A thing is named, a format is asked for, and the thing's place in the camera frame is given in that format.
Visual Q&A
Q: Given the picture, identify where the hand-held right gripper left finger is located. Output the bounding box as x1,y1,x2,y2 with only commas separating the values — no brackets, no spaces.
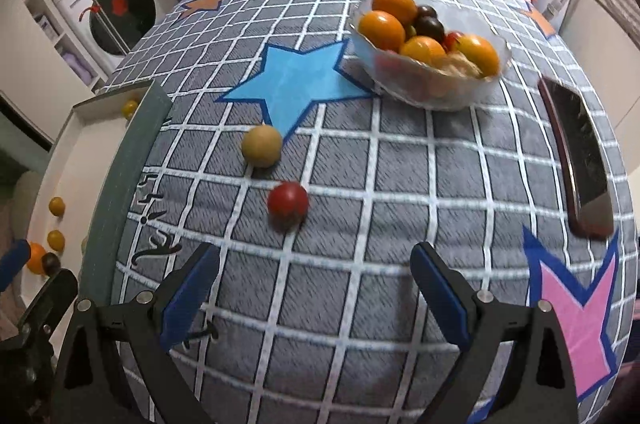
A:
52,242,222,424

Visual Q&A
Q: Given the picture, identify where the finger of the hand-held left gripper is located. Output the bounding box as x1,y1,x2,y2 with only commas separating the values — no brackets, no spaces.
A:
17,269,78,345
0,239,32,292

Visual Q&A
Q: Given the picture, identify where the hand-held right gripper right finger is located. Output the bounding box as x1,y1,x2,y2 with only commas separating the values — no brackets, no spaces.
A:
410,241,583,424

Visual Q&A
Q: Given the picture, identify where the white box with green rim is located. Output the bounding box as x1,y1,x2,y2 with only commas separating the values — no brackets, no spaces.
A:
22,80,173,305

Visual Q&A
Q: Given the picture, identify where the tan longan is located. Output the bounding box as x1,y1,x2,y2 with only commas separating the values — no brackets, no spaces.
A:
241,125,283,168

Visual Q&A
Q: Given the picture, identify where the orange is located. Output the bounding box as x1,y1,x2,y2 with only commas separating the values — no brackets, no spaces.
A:
358,10,407,52
26,242,47,275
371,0,418,25

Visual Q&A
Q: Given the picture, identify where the grey checked star blanket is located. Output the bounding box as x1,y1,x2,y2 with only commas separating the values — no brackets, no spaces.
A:
95,0,638,424

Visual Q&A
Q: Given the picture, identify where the black smartphone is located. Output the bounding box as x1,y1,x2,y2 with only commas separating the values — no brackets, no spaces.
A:
537,75,616,239

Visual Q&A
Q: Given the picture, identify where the glass bowl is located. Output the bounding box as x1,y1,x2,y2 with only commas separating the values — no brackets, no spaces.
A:
348,0,513,111

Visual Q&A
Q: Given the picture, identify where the white shelf unit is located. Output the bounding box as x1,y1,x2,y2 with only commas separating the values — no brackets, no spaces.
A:
10,0,108,92

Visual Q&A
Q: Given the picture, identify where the pale peel piece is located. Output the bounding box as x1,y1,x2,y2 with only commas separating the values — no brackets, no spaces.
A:
435,53,483,80

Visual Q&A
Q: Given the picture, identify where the large yellow tomato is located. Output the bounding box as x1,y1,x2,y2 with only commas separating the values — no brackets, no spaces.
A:
456,34,501,77

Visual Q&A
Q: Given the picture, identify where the orange yellow tomato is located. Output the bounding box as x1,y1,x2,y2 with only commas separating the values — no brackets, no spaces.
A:
399,35,447,65

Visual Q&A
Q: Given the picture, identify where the red-tied metal pole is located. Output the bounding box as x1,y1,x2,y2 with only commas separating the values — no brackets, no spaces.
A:
82,0,132,51

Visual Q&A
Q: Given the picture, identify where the white washing machine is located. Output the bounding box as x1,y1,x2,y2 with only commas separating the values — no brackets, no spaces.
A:
52,0,161,57

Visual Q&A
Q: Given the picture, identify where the white counter cabinet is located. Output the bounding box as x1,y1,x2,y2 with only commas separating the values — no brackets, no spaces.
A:
562,0,640,130

